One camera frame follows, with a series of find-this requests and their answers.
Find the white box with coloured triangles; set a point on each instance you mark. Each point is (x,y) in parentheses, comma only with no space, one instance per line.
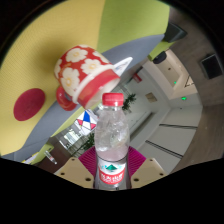
(86,120)

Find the group of potted green plants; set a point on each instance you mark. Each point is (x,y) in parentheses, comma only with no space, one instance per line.
(129,100)

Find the red floral mug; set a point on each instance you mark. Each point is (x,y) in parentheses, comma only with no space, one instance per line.
(83,73)

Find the clear red-capped water bottle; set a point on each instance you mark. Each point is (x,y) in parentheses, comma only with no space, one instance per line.
(111,146)

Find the white printed magazine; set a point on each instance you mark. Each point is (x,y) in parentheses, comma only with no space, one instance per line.
(124,63)

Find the black wall screen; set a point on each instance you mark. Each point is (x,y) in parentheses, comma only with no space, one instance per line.
(211,66)

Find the framed wall picture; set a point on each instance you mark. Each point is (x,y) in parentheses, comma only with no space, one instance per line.
(151,97)

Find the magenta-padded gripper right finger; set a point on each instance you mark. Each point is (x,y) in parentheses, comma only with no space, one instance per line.
(148,171)

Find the yellow-edged open booklet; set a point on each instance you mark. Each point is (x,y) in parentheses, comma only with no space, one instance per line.
(30,160)

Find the green exit sign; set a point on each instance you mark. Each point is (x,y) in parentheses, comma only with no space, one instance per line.
(174,82)
(183,98)

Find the flat round red coaster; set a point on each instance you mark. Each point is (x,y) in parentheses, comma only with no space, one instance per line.
(29,104)

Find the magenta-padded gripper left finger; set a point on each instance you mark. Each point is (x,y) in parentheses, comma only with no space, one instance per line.
(73,171)

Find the red fire equipment box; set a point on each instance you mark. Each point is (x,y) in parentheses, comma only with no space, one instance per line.
(137,78)

